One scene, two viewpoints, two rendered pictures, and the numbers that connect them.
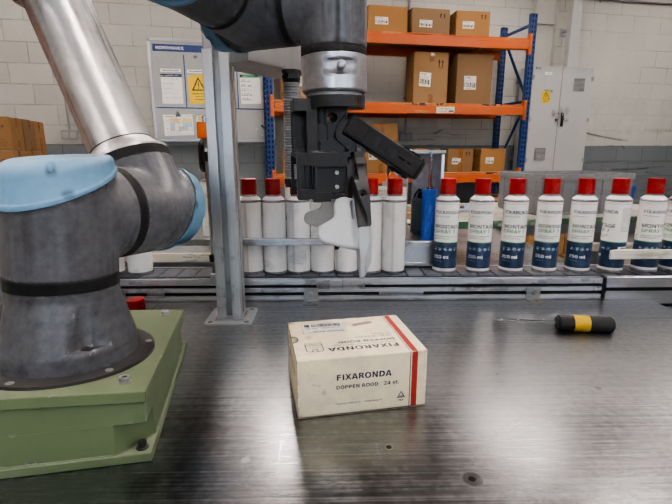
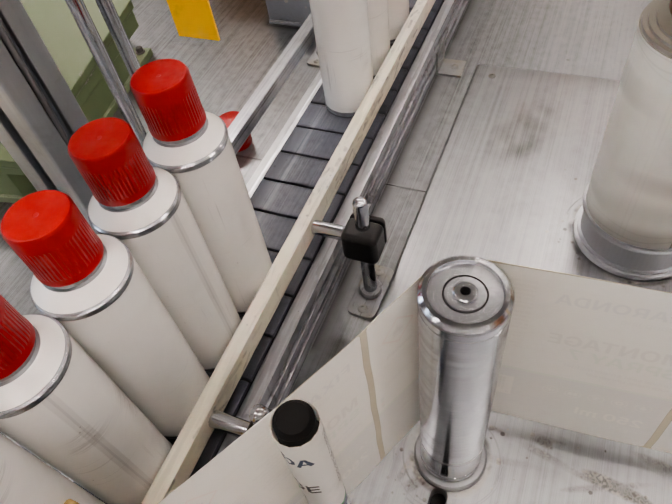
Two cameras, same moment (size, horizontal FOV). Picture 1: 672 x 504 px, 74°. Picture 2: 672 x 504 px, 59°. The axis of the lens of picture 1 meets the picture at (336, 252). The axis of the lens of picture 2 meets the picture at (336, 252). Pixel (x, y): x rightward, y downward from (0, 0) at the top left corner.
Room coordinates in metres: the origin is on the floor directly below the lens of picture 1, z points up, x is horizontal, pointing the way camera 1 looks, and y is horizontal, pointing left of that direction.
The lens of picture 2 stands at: (1.18, -0.02, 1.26)
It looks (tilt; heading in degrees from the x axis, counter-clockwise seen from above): 51 degrees down; 121
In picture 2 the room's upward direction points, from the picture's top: 11 degrees counter-clockwise
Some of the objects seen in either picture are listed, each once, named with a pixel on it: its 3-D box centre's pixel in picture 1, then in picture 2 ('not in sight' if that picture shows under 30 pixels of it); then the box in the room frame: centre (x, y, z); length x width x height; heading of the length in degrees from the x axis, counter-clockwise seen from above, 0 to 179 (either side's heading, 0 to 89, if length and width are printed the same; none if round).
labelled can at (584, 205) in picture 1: (581, 225); not in sight; (0.98, -0.54, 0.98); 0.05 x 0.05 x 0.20
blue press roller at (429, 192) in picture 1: (427, 222); not in sight; (1.02, -0.21, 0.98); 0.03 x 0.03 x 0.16
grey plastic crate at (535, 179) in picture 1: (562, 191); not in sight; (2.62, -1.32, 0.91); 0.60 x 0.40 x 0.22; 104
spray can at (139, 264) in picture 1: (136, 226); (339, 9); (0.96, 0.43, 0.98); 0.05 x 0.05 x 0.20
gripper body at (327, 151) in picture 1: (329, 150); not in sight; (0.55, 0.01, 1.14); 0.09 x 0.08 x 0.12; 101
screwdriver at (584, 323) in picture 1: (553, 322); not in sight; (0.75, -0.39, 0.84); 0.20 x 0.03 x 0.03; 83
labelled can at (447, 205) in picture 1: (446, 225); not in sight; (0.97, -0.24, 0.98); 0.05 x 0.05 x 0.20
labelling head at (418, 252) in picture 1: (409, 207); not in sight; (1.06, -0.17, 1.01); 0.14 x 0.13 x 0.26; 91
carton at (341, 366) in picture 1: (352, 361); not in sight; (0.55, -0.02, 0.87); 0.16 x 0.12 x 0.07; 101
